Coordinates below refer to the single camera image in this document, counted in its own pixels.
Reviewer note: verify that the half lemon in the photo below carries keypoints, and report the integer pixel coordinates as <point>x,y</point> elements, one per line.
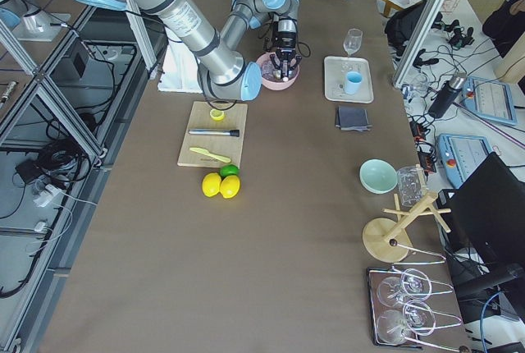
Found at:
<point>217,115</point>

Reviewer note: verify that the wooden cup tree stand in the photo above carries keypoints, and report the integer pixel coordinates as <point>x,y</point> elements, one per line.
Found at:
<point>388,241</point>

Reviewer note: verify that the beige serving tray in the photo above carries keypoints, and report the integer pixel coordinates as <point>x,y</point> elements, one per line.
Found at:
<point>335,69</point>

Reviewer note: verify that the bamboo cutting board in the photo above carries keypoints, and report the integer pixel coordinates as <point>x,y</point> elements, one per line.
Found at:
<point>223,145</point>

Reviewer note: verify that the clear wine glass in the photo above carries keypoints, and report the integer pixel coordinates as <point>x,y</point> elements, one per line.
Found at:
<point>353,41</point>

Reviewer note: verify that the metal ice scoop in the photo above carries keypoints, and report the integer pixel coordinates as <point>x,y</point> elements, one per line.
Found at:
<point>284,70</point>

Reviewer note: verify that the blue teach pendant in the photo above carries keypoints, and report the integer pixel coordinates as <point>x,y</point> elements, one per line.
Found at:
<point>490,99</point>
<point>461,155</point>

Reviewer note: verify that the grey folded cloth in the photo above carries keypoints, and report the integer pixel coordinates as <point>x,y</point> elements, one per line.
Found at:
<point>352,119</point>

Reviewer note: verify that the blue teach pendant near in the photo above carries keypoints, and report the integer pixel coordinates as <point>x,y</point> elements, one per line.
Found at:
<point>461,155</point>

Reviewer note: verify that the black tray with glasses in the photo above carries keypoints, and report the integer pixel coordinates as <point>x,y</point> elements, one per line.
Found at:
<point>401,316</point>

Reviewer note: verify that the black thermos bottle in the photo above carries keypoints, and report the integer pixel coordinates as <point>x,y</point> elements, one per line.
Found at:
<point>447,94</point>

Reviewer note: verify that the green lime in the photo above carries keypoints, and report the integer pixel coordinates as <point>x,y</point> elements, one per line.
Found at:
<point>229,170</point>

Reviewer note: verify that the green bowl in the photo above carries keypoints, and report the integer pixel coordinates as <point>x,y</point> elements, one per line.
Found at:
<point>378,176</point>

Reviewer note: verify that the yellow lemon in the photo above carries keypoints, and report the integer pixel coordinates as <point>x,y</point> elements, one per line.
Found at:
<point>211,184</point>
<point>230,186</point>

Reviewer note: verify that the black backpack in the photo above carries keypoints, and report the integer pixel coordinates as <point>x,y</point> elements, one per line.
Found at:
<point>400,27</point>

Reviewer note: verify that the black monitor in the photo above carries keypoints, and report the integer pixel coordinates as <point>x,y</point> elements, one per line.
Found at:
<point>485,248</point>

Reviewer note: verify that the light blue cup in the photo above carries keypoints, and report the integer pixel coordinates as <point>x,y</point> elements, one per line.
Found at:
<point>353,81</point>

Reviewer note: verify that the yellow lemon upper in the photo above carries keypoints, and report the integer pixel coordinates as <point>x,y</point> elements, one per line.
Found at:
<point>211,184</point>

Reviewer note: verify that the clear ice cubes pile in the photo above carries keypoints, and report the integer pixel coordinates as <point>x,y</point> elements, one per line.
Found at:
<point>267,70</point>

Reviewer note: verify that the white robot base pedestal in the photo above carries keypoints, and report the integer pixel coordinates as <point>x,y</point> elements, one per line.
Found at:
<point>179,70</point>

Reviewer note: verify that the aluminium frame post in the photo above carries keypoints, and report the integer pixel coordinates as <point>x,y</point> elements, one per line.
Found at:
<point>416,41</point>

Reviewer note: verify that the pink bowl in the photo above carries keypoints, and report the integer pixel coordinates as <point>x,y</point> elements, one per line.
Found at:
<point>276,84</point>

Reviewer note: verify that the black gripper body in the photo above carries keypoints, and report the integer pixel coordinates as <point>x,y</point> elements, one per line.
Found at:
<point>285,41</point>

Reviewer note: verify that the blue teach pendant far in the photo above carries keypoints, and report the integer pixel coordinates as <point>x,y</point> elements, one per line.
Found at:
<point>490,99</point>

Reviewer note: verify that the yellow plastic knife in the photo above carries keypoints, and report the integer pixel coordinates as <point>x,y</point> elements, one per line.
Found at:
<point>209,154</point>

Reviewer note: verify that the yellow lemon lower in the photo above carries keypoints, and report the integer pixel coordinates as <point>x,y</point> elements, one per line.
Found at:
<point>230,186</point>

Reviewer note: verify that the steel muddler black tip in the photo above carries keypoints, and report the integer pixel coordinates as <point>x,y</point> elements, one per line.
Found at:
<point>214,132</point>

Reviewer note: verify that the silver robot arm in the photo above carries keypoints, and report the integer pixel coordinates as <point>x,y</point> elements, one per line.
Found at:
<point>223,72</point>
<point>283,15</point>

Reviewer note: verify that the clear glass jar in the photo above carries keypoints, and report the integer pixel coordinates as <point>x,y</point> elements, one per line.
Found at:
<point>411,185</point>

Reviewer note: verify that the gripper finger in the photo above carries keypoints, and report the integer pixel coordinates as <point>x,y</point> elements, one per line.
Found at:
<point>293,69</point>
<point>277,66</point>

